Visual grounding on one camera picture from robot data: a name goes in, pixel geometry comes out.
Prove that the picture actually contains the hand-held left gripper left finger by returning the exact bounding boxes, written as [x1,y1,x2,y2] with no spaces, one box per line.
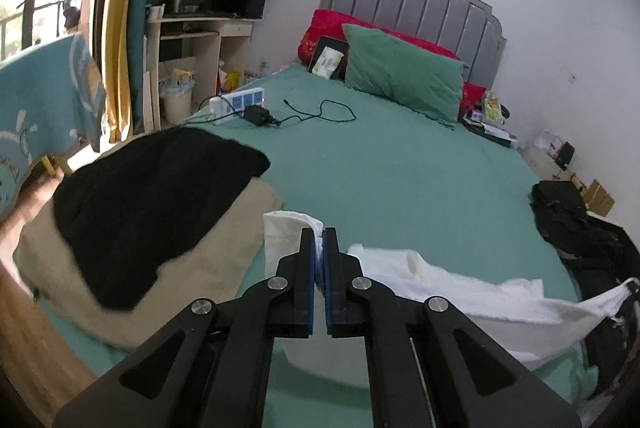
[52,228,317,428]

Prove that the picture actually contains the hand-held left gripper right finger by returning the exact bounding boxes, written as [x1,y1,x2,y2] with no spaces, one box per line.
[321,227,583,428]

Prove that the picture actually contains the white hooded jacket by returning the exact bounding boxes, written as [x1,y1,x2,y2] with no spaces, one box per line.
[262,209,640,389]

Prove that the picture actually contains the bed with green sheet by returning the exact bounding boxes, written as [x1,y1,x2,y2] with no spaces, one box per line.
[12,63,601,428]

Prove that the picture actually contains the black folded garment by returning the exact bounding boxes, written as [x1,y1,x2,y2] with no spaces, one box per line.
[52,128,272,311]

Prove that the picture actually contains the white power strip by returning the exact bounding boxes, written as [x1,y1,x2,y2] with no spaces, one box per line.
[209,88,265,125]

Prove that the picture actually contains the white trash bin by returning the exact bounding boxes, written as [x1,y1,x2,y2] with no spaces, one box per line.
[160,81,193,125]

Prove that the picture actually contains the white wipes packet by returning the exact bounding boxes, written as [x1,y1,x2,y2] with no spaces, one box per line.
[312,47,346,76]

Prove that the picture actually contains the green pillow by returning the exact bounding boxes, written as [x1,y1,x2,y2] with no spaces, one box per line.
[341,23,471,129]

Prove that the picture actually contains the white nightstand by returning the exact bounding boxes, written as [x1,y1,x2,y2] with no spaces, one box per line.
[522,143,558,179]

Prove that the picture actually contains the small red pillow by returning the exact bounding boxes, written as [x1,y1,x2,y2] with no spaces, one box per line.
[460,81,487,114]

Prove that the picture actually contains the beige folded garment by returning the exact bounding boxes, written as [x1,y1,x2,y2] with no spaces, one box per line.
[15,178,286,351]

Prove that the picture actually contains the green snack package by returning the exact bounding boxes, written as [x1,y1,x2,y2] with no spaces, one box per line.
[481,92,503,125]

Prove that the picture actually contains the black tablet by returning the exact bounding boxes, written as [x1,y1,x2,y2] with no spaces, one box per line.
[307,36,350,82]

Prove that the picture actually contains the black jacket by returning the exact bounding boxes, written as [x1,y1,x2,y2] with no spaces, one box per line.
[530,181,640,269]

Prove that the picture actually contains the large red pillow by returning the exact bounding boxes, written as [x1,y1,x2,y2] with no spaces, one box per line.
[298,8,461,64]

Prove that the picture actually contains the white box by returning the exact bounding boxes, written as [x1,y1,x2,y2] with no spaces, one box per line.
[532,129,566,159]

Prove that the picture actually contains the light wooden computer desk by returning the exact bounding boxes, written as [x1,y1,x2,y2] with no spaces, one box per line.
[146,16,257,129]

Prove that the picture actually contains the cardboard boxes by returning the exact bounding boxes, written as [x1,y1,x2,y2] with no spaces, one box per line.
[570,175,616,216]

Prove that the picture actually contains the wooden chair leg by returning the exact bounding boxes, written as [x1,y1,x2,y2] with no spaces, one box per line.
[42,153,68,179]

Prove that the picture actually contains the dark crumpled garment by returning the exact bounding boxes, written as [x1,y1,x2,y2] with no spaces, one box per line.
[575,228,640,391]

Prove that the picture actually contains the grey padded headboard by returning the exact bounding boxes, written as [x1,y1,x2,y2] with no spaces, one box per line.
[320,0,507,92]

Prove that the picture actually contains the yellow curtain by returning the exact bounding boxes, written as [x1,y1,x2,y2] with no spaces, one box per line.
[102,0,153,141]

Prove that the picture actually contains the blue printed blanket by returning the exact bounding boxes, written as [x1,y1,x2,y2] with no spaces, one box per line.
[0,32,107,221]

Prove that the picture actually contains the black charger with cable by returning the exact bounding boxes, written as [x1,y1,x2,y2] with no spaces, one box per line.
[243,98,357,129]

